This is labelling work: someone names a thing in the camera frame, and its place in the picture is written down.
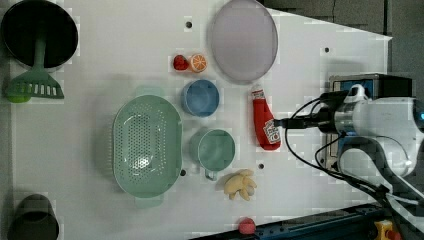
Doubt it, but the green slotted spatula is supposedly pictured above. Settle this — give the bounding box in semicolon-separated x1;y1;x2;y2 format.
6;33;64;99

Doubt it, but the orange slice toy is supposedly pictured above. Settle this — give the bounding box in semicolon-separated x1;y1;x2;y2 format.
189;54;207;73

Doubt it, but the red strawberry toy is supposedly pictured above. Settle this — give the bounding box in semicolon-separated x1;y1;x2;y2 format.
173;55;189;71

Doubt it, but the green mug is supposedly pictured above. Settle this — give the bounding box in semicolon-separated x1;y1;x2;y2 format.
189;128;235;181

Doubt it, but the yellow red clamp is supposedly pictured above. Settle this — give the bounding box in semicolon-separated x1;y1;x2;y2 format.
374;220;403;240

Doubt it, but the silver black toaster oven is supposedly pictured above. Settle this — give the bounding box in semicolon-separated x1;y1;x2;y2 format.
330;74;423;176

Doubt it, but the black round pan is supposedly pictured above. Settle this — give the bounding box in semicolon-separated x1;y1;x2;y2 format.
1;0;79;69

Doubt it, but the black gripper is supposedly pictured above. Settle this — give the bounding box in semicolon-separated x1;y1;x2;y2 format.
273;90;348;134

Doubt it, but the dark grey cup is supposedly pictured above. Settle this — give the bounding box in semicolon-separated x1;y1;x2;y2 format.
7;194;60;240

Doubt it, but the grey round plate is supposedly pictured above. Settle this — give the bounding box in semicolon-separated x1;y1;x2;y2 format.
209;0;278;84

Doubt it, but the red ketchup bottle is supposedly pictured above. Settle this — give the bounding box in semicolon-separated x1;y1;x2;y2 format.
251;84;281;151

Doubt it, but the green oval strainer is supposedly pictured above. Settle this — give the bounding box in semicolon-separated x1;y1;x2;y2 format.
112;86;182;209

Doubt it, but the blue metal rail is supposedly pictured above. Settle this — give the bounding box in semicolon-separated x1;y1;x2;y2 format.
196;203;424;240

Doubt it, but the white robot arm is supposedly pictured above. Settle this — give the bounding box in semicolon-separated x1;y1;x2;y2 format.
272;84;423;231

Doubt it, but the red tomato toy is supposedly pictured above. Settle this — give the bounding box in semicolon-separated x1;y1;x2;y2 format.
238;218;256;235

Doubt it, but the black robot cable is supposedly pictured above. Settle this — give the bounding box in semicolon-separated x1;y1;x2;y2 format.
283;97;424;240

